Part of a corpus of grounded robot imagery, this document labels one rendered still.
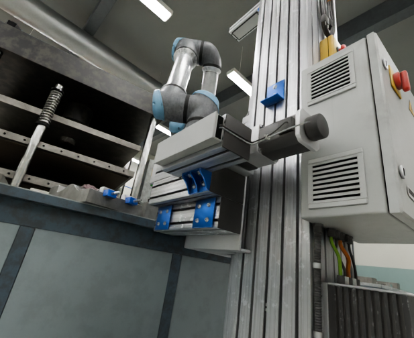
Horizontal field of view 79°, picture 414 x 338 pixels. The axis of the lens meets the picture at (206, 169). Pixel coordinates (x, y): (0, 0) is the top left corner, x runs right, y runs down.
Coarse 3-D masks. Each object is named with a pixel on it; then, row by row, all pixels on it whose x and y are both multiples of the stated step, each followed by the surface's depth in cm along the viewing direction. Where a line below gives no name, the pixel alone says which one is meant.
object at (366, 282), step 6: (360, 276) 382; (360, 282) 359; (366, 282) 374; (372, 282) 370; (378, 282) 412; (384, 282) 453; (390, 282) 448; (384, 288) 353; (390, 288) 367; (396, 288) 389
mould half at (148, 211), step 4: (144, 204) 127; (144, 208) 125; (148, 208) 124; (152, 208) 125; (156, 208) 126; (144, 212) 123; (148, 212) 124; (152, 212) 125; (156, 212) 126; (140, 216) 127; (144, 216) 122; (148, 216) 123; (152, 216) 124
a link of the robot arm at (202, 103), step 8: (192, 96) 98; (200, 96) 98; (208, 96) 97; (192, 104) 96; (200, 104) 96; (208, 104) 96; (216, 104) 99; (184, 112) 96; (192, 112) 96; (200, 112) 95; (208, 112) 95; (184, 120) 99
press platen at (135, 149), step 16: (0, 96) 175; (0, 112) 190; (16, 112) 186; (32, 112) 183; (0, 128) 217; (16, 128) 212; (32, 128) 207; (64, 128) 199; (80, 128) 197; (80, 144) 224; (96, 144) 219; (112, 144) 214; (128, 144) 215; (112, 160) 250; (128, 160) 243
